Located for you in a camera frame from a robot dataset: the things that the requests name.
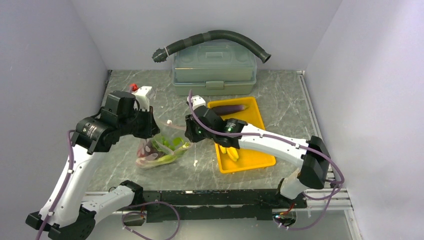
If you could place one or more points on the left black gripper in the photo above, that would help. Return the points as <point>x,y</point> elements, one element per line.
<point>151,128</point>

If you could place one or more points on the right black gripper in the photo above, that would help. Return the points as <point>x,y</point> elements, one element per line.
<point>189,132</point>

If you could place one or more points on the green toy grapes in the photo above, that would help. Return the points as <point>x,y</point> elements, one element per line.
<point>166,144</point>

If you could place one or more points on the red toy grapes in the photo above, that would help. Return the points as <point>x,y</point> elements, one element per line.
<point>147,151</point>

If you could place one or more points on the clear zip top bag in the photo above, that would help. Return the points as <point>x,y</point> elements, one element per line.
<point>172,130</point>

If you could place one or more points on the purple toy eggplant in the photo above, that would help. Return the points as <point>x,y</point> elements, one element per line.
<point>223,110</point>

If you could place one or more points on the yellow plastic tray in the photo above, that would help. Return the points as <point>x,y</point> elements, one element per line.
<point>247,159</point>

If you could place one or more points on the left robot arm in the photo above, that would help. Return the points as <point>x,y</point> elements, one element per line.
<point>65,216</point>

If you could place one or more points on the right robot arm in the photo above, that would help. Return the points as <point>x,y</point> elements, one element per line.
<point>310,157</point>

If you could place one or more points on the yellow toy bananas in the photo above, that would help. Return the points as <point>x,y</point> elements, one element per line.
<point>231,152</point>

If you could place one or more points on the grey plastic storage box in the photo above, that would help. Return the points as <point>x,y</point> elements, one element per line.
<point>214,68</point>

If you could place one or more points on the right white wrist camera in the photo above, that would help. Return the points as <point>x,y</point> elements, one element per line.
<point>197,101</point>

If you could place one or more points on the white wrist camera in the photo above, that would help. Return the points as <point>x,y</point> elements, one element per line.
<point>197,101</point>
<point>143,94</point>

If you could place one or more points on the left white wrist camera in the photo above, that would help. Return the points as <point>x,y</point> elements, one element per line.
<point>143,94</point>

